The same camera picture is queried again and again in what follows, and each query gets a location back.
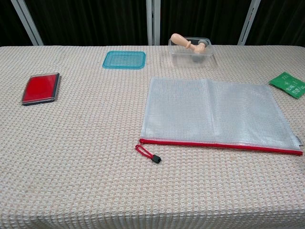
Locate green foil packet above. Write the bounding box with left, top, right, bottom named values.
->
left=268, top=71, right=305, bottom=99

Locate clear plastic container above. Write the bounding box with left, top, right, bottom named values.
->
left=168, top=37, right=214, bottom=67

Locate blue plastic container lid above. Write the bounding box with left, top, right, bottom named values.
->
left=102, top=50, right=146, bottom=70

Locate grey metal frame post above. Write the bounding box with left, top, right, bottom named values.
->
left=10, top=0, right=44, bottom=46
left=146, top=0, right=161, bottom=46
left=237, top=0, right=262, bottom=46

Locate red ink pad case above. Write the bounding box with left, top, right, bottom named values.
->
left=21, top=73, right=61, bottom=106

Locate beige waffle-weave tablecloth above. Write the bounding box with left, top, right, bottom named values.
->
left=0, top=45, right=305, bottom=229

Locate clear mesh zipper pouch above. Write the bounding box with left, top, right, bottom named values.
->
left=139, top=76, right=304, bottom=157

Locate wooden handle stamp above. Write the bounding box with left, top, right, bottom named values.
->
left=170, top=33, right=208, bottom=64

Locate black pleated curtain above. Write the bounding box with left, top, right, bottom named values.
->
left=0, top=0, right=305, bottom=47

